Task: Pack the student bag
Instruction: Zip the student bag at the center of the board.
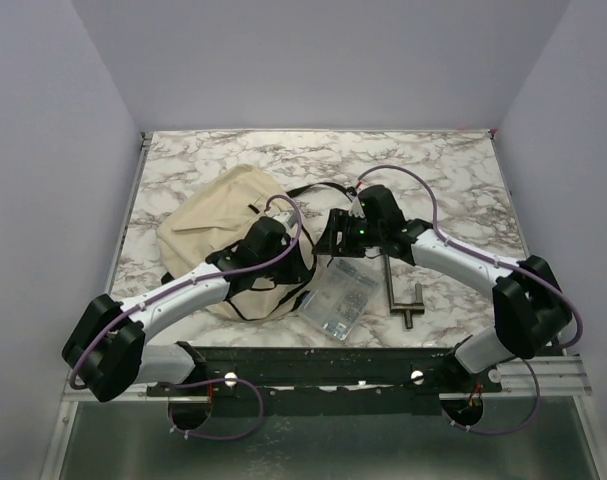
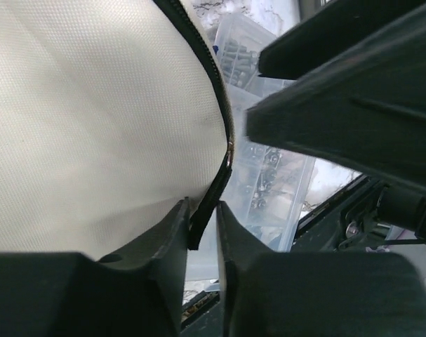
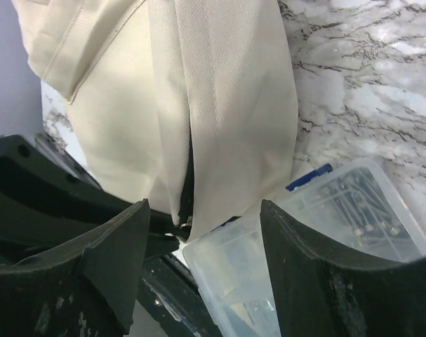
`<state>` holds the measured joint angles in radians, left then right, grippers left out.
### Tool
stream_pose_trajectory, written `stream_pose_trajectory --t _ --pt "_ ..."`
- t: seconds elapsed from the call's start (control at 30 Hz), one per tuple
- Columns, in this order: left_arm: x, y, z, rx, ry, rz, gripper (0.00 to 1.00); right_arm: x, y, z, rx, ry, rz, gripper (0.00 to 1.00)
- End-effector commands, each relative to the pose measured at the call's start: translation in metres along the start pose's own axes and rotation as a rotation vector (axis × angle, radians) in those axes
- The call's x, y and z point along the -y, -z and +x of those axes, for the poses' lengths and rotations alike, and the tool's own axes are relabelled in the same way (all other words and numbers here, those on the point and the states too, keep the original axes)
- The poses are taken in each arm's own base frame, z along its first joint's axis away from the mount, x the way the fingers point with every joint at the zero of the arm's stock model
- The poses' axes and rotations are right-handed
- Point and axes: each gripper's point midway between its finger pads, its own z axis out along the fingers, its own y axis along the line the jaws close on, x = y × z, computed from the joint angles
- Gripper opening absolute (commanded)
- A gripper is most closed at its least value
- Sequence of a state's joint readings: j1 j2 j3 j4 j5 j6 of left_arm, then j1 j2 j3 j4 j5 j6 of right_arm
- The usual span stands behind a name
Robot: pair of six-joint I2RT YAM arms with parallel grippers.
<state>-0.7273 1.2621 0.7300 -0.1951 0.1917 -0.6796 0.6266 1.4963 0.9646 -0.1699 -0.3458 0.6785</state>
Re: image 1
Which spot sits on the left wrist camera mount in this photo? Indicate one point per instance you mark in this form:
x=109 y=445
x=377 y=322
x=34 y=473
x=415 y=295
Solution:
x=287 y=218

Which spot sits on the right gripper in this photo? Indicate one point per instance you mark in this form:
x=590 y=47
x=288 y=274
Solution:
x=338 y=221

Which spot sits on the cream canvas backpack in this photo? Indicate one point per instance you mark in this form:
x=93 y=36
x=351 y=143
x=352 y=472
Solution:
x=217 y=217

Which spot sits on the clear plastic parts box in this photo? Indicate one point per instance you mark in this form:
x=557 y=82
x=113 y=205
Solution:
x=340 y=297

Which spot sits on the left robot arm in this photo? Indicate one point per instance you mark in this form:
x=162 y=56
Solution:
x=148 y=320

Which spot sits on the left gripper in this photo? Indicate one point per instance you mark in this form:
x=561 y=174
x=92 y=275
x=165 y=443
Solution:
x=298 y=270

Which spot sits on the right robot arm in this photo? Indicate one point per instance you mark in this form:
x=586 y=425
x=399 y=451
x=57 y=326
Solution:
x=525 y=296

